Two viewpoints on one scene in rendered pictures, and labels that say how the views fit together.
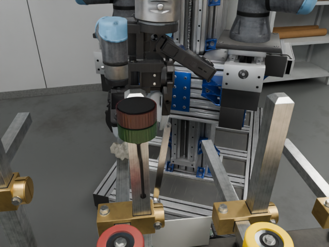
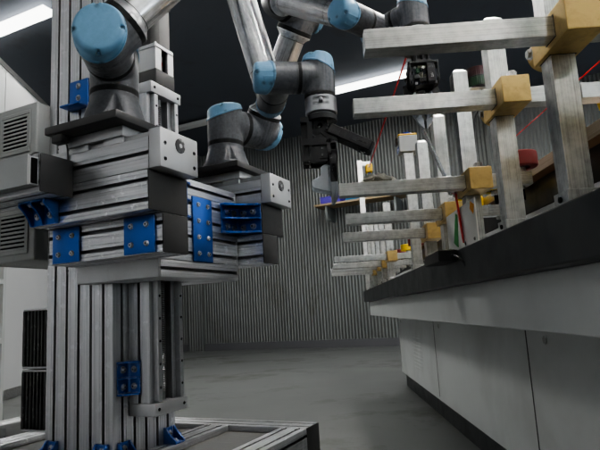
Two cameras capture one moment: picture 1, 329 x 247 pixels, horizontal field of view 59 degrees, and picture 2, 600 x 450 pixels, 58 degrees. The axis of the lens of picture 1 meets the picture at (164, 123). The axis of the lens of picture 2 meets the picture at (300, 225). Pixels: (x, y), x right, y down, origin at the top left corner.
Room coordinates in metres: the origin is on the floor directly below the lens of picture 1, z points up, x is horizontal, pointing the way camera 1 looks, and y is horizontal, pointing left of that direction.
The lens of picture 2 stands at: (0.64, 1.34, 0.58)
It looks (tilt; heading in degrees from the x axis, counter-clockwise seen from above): 9 degrees up; 279
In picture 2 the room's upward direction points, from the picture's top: 3 degrees counter-clockwise
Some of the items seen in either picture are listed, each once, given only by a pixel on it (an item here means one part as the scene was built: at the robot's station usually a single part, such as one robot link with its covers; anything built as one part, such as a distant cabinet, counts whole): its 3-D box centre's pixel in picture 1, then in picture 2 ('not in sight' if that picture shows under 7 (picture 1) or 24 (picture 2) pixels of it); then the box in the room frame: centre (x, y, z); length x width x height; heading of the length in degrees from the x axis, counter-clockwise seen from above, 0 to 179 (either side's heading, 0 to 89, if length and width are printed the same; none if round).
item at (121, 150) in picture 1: (122, 147); (377, 177); (0.64, 0.11, 0.87); 0.09 x 0.07 x 0.02; 7
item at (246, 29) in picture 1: (251, 24); (226, 158); (1.13, -0.32, 1.09); 0.15 x 0.15 x 0.10
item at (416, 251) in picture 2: not in sight; (412, 211); (0.52, -0.71, 0.92); 0.05 x 0.05 x 0.45; 7
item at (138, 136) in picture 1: (137, 126); (479, 84); (0.38, 0.04, 1.10); 0.06 x 0.06 x 0.02
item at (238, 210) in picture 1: (244, 215); (448, 214); (0.46, -0.18, 0.82); 0.14 x 0.06 x 0.05; 97
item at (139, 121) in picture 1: (136, 111); (477, 74); (0.38, 0.04, 1.12); 0.06 x 0.06 x 0.02
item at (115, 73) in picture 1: (116, 69); (320, 108); (0.76, 0.13, 1.05); 0.08 x 0.08 x 0.05
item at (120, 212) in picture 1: (131, 219); (473, 184); (0.42, 0.07, 0.84); 0.14 x 0.06 x 0.05; 97
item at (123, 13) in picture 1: (128, 16); (114, 112); (1.27, 0.15, 1.09); 0.15 x 0.15 x 0.10
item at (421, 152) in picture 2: not in sight; (427, 211); (0.49, -0.45, 0.88); 0.04 x 0.04 x 0.48; 7
